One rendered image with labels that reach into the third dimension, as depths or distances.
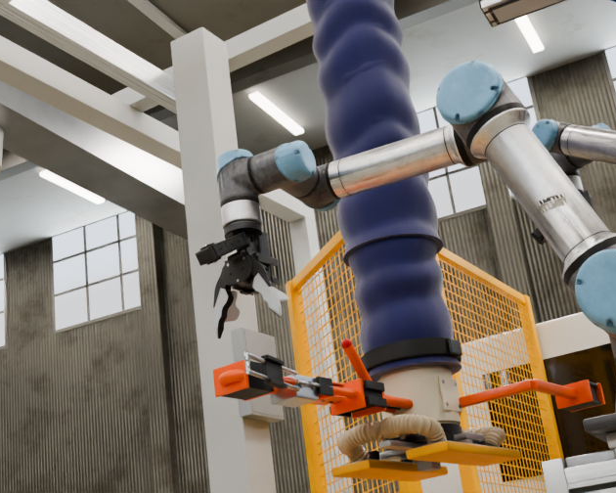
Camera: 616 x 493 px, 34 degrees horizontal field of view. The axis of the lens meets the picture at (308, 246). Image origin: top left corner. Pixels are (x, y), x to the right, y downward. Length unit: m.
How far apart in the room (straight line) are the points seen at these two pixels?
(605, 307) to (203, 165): 2.39
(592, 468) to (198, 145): 2.44
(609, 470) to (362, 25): 1.34
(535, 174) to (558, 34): 10.44
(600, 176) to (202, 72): 8.63
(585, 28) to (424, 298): 9.95
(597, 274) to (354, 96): 1.07
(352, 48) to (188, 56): 1.53
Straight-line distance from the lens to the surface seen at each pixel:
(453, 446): 2.07
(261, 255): 1.85
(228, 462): 3.37
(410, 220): 2.31
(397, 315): 2.23
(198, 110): 3.80
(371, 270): 2.29
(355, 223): 2.33
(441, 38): 11.55
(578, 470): 1.63
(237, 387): 1.75
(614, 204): 11.91
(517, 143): 1.65
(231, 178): 1.89
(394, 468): 2.22
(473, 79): 1.70
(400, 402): 2.16
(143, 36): 10.81
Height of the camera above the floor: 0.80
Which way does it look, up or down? 21 degrees up
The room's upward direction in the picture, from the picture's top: 8 degrees counter-clockwise
